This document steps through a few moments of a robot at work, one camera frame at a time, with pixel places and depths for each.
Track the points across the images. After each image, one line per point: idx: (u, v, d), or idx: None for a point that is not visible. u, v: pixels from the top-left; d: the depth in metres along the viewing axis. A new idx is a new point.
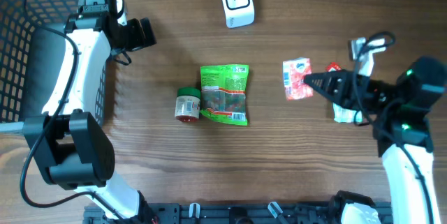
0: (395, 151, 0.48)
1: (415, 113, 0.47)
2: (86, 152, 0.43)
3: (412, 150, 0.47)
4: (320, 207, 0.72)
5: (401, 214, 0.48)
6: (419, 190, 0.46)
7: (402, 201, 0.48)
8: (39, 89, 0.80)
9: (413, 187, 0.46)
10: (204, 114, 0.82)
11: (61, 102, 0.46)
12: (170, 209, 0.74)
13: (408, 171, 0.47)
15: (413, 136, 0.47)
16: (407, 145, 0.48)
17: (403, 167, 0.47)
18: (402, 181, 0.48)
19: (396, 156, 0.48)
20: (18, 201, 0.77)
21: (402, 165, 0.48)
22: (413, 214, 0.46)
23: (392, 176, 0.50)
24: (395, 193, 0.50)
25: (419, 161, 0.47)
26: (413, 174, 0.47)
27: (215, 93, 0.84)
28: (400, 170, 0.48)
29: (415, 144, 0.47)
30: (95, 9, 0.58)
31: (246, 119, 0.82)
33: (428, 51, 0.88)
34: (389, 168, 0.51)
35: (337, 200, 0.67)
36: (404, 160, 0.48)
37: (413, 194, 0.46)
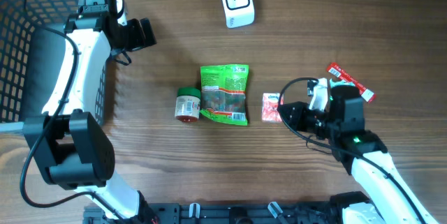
0: (357, 163, 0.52)
1: (354, 127, 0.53)
2: (86, 152, 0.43)
3: (371, 156, 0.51)
4: (319, 211, 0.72)
5: (390, 216, 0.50)
6: (392, 188, 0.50)
7: (387, 206, 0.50)
8: (39, 89, 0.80)
9: (387, 188, 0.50)
10: (204, 114, 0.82)
11: (61, 102, 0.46)
12: (170, 209, 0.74)
13: (375, 174, 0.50)
15: (367, 148, 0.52)
16: (368, 155, 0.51)
17: (371, 173, 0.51)
18: (376, 187, 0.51)
19: (360, 167, 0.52)
20: (18, 201, 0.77)
21: (370, 171, 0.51)
22: (399, 211, 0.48)
23: (367, 185, 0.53)
24: (378, 199, 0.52)
25: (383, 163, 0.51)
26: (379, 175, 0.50)
27: (215, 93, 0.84)
28: (369, 177, 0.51)
29: (371, 151, 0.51)
30: (96, 9, 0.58)
31: (246, 119, 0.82)
33: (428, 51, 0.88)
34: (361, 178, 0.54)
35: (334, 206, 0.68)
36: (368, 167, 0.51)
37: (388, 193, 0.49)
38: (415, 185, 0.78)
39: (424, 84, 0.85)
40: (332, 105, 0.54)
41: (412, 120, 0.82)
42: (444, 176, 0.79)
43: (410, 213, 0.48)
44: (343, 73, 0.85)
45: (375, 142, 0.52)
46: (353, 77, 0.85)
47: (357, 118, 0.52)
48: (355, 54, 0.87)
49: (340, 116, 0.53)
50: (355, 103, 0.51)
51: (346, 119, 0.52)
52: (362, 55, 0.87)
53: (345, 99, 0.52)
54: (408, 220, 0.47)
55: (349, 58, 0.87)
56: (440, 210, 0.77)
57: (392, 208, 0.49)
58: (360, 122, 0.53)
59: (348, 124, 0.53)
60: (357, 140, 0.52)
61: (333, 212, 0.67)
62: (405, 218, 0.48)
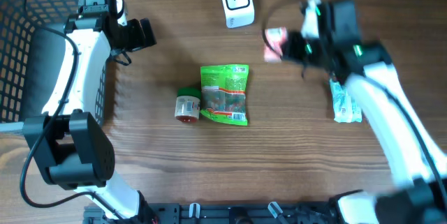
0: (359, 83, 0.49)
1: (350, 40, 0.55)
2: (86, 152, 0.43)
3: (376, 73, 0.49)
4: (320, 213, 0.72)
5: (390, 147, 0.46)
6: (397, 114, 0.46)
7: (387, 132, 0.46)
8: (39, 89, 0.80)
9: (390, 109, 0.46)
10: (204, 114, 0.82)
11: (61, 102, 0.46)
12: (170, 209, 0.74)
13: (379, 95, 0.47)
15: (368, 56, 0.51)
16: (373, 68, 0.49)
17: (374, 93, 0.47)
18: (376, 106, 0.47)
19: (362, 87, 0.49)
20: (18, 201, 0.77)
21: (372, 91, 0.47)
22: (401, 142, 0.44)
23: (368, 109, 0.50)
24: (378, 128, 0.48)
25: (385, 83, 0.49)
26: (383, 94, 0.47)
27: (215, 93, 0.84)
28: (369, 97, 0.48)
29: (376, 64, 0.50)
30: (95, 9, 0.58)
31: (246, 119, 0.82)
33: (428, 51, 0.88)
34: (361, 101, 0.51)
35: (333, 208, 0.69)
36: (369, 86, 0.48)
37: (392, 116, 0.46)
38: None
39: (424, 84, 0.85)
40: (322, 21, 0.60)
41: None
42: None
43: (414, 145, 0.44)
44: None
45: (379, 51, 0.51)
46: None
47: (349, 3, 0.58)
48: None
49: (334, 21, 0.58)
50: (346, 9, 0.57)
51: (337, 27, 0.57)
52: None
53: (336, 5, 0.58)
54: (413, 152, 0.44)
55: None
56: None
57: (394, 137, 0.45)
58: (353, 21, 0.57)
59: (341, 30, 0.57)
60: (356, 51, 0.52)
61: (333, 214, 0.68)
62: (406, 150, 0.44)
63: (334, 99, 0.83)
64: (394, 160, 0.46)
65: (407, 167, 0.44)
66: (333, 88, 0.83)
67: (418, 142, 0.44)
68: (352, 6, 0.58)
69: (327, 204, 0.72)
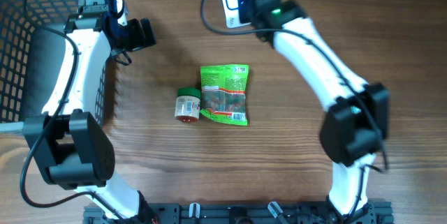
0: (281, 38, 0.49)
1: (269, 1, 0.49)
2: (86, 151, 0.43)
3: (294, 25, 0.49)
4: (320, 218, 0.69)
5: (315, 83, 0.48)
6: (315, 52, 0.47)
7: (311, 75, 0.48)
8: (39, 89, 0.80)
9: (309, 52, 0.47)
10: (204, 114, 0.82)
11: (61, 102, 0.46)
12: (170, 209, 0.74)
13: (297, 42, 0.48)
15: (286, 19, 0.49)
16: (289, 26, 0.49)
17: (295, 42, 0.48)
18: (299, 55, 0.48)
19: (283, 40, 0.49)
20: (18, 201, 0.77)
21: (293, 42, 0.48)
22: (320, 74, 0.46)
23: (292, 59, 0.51)
24: (304, 71, 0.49)
25: (302, 31, 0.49)
26: (302, 42, 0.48)
27: (215, 93, 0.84)
28: (291, 47, 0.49)
29: (292, 19, 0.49)
30: (95, 9, 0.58)
31: (246, 119, 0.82)
33: (428, 51, 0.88)
34: (287, 54, 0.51)
35: (332, 212, 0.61)
36: (291, 38, 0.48)
37: (309, 57, 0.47)
38: (415, 185, 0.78)
39: (424, 84, 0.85)
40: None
41: (412, 120, 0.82)
42: (444, 176, 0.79)
43: (332, 73, 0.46)
44: None
45: (294, 11, 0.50)
46: None
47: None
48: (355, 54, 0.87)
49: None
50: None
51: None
52: (361, 55, 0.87)
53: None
54: (330, 79, 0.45)
55: (349, 58, 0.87)
56: (441, 210, 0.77)
57: (315, 73, 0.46)
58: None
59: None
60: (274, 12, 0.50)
61: (334, 219, 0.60)
62: (327, 79, 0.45)
63: None
64: (320, 93, 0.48)
65: (329, 93, 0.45)
66: None
67: (333, 70, 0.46)
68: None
69: (326, 207, 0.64)
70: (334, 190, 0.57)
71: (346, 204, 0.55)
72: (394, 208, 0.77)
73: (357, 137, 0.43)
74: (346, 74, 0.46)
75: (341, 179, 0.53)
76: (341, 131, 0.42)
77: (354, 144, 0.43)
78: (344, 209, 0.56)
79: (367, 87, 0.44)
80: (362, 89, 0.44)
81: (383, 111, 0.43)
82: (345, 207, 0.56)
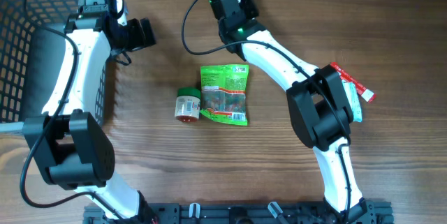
0: (246, 48, 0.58)
1: (238, 21, 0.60)
2: (86, 152, 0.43)
3: (255, 36, 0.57)
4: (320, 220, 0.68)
5: (278, 77, 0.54)
6: (274, 53, 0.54)
7: (274, 72, 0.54)
8: (39, 89, 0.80)
9: (269, 54, 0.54)
10: (204, 114, 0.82)
11: (61, 102, 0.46)
12: (170, 209, 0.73)
13: (259, 48, 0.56)
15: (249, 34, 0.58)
16: (253, 38, 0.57)
17: (255, 49, 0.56)
18: (262, 57, 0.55)
19: (248, 49, 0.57)
20: (18, 201, 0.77)
21: (255, 48, 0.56)
22: (279, 68, 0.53)
23: (259, 63, 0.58)
24: (269, 70, 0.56)
25: (261, 38, 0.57)
26: (262, 46, 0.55)
27: (215, 93, 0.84)
28: (254, 52, 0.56)
29: (253, 33, 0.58)
30: (95, 9, 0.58)
31: (246, 119, 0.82)
33: (427, 51, 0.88)
34: (255, 61, 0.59)
35: (332, 214, 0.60)
36: (253, 46, 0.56)
37: (269, 57, 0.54)
38: (415, 184, 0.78)
39: (424, 84, 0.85)
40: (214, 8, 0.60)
41: (412, 119, 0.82)
42: (444, 176, 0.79)
43: (288, 65, 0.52)
44: (342, 73, 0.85)
45: (255, 26, 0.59)
46: (353, 76, 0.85)
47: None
48: (355, 54, 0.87)
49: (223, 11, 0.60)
50: None
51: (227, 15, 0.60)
52: (361, 55, 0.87)
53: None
54: (288, 70, 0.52)
55: (349, 58, 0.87)
56: (441, 210, 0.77)
57: (274, 68, 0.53)
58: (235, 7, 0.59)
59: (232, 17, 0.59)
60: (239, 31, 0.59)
61: (334, 220, 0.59)
62: (285, 71, 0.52)
63: None
64: (283, 86, 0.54)
65: (288, 81, 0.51)
66: None
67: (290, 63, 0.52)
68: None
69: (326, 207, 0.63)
70: (328, 187, 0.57)
71: (339, 197, 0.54)
72: (394, 208, 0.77)
73: (320, 120, 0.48)
74: (300, 65, 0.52)
75: (325, 169, 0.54)
76: (304, 118, 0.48)
77: (318, 125, 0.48)
78: (339, 205, 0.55)
79: (318, 70, 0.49)
80: (314, 73, 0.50)
81: (338, 91, 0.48)
82: (339, 202, 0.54)
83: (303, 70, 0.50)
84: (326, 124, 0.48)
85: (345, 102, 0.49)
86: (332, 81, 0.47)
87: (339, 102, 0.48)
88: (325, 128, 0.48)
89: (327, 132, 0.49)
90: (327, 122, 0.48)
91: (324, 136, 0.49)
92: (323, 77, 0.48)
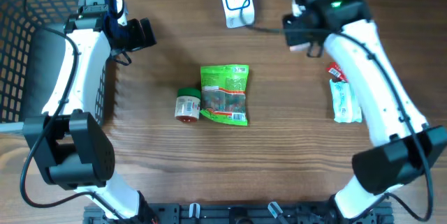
0: (338, 42, 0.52)
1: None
2: (86, 152, 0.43)
3: (353, 28, 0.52)
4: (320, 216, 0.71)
5: (364, 99, 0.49)
6: (376, 67, 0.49)
7: (364, 91, 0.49)
8: (39, 89, 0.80)
9: (371, 68, 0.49)
10: (204, 114, 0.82)
11: (61, 102, 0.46)
12: (170, 209, 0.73)
13: (357, 52, 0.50)
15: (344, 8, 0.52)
16: (350, 28, 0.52)
17: (352, 51, 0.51)
18: (354, 63, 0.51)
19: (341, 47, 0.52)
20: (18, 201, 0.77)
21: (351, 50, 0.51)
22: (379, 100, 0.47)
23: (346, 66, 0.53)
24: (354, 81, 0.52)
25: (364, 40, 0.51)
26: (364, 54, 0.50)
27: (215, 93, 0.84)
28: (350, 58, 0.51)
29: (355, 21, 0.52)
30: (95, 9, 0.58)
31: (246, 119, 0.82)
33: (427, 51, 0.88)
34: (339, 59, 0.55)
35: (332, 209, 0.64)
36: (350, 47, 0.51)
37: (371, 74, 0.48)
38: (415, 185, 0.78)
39: (425, 84, 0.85)
40: None
41: None
42: (444, 176, 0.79)
43: (392, 102, 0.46)
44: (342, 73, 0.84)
45: (358, 3, 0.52)
46: None
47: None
48: None
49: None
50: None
51: None
52: None
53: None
54: (389, 110, 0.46)
55: None
56: (441, 210, 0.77)
57: (371, 93, 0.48)
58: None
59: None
60: (334, 5, 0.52)
61: (334, 215, 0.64)
62: (385, 109, 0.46)
63: (334, 99, 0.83)
64: (366, 109, 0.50)
65: (378, 119, 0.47)
66: (333, 88, 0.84)
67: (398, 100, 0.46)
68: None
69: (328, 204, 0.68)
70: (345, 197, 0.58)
71: (354, 211, 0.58)
72: (394, 208, 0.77)
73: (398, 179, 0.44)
74: (408, 105, 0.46)
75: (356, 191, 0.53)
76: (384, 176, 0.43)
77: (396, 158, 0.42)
78: (348, 214, 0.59)
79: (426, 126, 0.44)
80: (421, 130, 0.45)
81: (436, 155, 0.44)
82: (350, 212, 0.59)
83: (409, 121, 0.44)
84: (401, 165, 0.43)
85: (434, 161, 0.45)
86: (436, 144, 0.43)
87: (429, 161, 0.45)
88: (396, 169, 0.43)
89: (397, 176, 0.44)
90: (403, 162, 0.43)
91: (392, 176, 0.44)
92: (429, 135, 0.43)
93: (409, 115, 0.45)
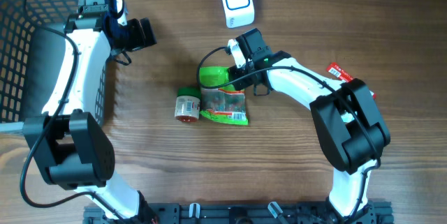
0: (270, 75, 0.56)
1: (265, 54, 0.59)
2: (85, 151, 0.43)
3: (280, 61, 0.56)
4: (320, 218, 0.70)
5: (302, 98, 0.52)
6: (298, 73, 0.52)
7: (299, 93, 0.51)
8: (38, 88, 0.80)
9: (295, 76, 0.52)
10: (204, 115, 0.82)
11: (61, 102, 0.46)
12: (170, 209, 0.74)
13: (282, 72, 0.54)
15: (276, 62, 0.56)
16: (276, 64, 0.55)
17: (279, 72, 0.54)
18: (286, 81, 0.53)
19: (272, 75, 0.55)
20: (18, 201, 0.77)
21: (279, 72, 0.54)
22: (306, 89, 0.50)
23: (285, 88, 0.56)
24: (294, 94, 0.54)
25: (285, 63, 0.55)
26: (286, 71, 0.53)
27: (215, 93, 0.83)
28: (282, 77, 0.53)
29: (279, 60, 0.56)
30: (96, 9, 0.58)
31: (246, 118, 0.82)
33: (427, 51, 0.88)
34: (281, 86, 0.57)
35: (332, 212, 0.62)
36: (277, 72, 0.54)
37: (295, 79, 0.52)
38: (415, 185, 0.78)
39: (425, 84, 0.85)
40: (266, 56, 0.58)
41: (412, 119, 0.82)
42: (444, 176, 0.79)
43: (313, 83, 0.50)
44: (342, 73, 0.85)
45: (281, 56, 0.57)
46: (353, 76, 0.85)
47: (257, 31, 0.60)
48: (354, 54, 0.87)
49: (252, 47, 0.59)
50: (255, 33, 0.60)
51: (253, 49, 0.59)
52: (362, 55, 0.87)
53: (246, 35, 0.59)
54: (312, 87, 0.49)
55: (348, 58, 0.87)
56: (441, 210, 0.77)
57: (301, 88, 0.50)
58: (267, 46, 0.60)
59: (256, 51, 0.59)
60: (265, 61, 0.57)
61: (334, 220, 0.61)
62: (309, 88, 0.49)
63: None
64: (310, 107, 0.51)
65: (310, 98, 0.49)
66: None
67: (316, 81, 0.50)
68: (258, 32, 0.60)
69: (327, 207, 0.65)
70: (339, 199, 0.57)
71: (348, 206, 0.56)
72: (394, 208, 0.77)
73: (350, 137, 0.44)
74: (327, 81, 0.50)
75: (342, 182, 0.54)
76: (332, 135, 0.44)
77: (323, 109, 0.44)
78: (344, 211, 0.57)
79: (346, 84, 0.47)
80: (339, 87, 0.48)
81: (370, 106, 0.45)
82: (346, 209, 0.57)
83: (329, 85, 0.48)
84: (336, 117, 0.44)
85: (376, 117, 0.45)
86: (359, 94, 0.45)
87: (371, 118, 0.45)
88: (333, 121, 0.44)
89: (342, 132, 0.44)
90: (336, 114, 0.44)
91: (336, 133, 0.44)
92: (350, 88, 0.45)
93: (325, 81, 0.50)
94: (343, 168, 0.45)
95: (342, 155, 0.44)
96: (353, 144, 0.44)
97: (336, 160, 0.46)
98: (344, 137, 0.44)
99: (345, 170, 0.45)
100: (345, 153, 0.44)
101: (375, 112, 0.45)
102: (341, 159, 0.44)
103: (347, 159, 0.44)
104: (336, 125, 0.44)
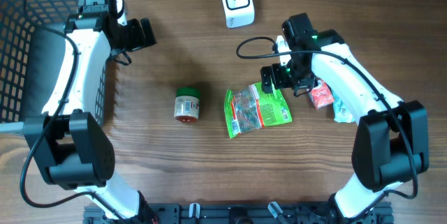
0: (316, 58, 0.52)
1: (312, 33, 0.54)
2: (87, 152, 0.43)
3: (332, 48, 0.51)
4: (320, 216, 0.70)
5: (349, 99, 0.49)
6: (351, 72, 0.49)
7: (347, 91, 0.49)
8: (39, 88, 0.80)
9: (346, 72, 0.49)
10: (226, 94, 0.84)
11: (61, 102, 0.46)
12: (170, 209, 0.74)
13: (333, 62, 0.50)
15: (325, 44, 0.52)
16: (326, 48, 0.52)
17: (330, 62, 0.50)
18: (334, 74, 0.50)
19: (320, 61, 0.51)
20: (18, 201, 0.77)
21: (329, 61, 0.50)
22: (355, 91, 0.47)
23: (328, 78, 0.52)
24: (337, 87, 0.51)
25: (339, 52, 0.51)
26: (338, 63, 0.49)
27: (251, 98, 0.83)
28: (331, 69, 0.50)
29: (330, 44, 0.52)
30: (95, 9, 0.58)
31: (235, 134, 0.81)
33: (427, 52, 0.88)
34: (324, 75, 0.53)
35: (332, 208, 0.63)
36: (326, 59, 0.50)
37: (346, 76, 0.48)
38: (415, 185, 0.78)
39: (425, 84, 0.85)
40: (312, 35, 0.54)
41: None
42: (444, 176, 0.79)
43: (367, 90, 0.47)
44: None
45: (332, 38, 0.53)
46: None
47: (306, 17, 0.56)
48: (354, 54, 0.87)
49: (297, 30, 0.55)
50: (303, 18, 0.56)
51: (299, 32, 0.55)
52: (362, 55, 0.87)
53: (293, 18, 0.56)
54: (365, 95, 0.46)
55: None
56: (441, 210, 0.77)
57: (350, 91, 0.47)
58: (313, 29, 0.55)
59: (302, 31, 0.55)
60: (313, 38, 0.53)
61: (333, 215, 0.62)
62: (362, 95, 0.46)
63: (334, 107, 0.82)
64: (353, 109, 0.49)
65: (359, 103, 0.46)
66: (336, 108, 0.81)
67: (371, 88, 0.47)
68: (306, 16, 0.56)
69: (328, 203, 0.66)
70: (348, 201, 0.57)
71: (355, 210, 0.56)
72: (394, 208, 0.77)
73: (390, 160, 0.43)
74: (382, 91, 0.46)
75: (356, 193, 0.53)
76: (374, 155, 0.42)
77: (375, 125, 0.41)
78: (348, 213, 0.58)
79: (402, 104, 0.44)
80: (397, 105, 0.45)
81: (420, 133, 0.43)
82: (350, 211, 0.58)
83: (385, 99, 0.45)
84: (385, 137, 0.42)
85: (423, 147, 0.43)
86: (415, 119, 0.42)
87: (418, 146, 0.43)
88: (380, 140, 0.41)
89: (384, 153, 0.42)
90: (386, 134, 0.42)
91: (380, 154, 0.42)
92: (407, 110, 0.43)
93: (383, 94, 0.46)
94: (370, 185, 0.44)
95: (376, 176, 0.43)
96: (389, 166, 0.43)
97: (364, 175, 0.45)
98: (385, 158, 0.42)
99: (371, 188, 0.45)
100: (378, 174, 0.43)
101: (424, 142, 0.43)
102: (373, 177, 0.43)
103: (378, 179, 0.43)
104: (383, 146, 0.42)
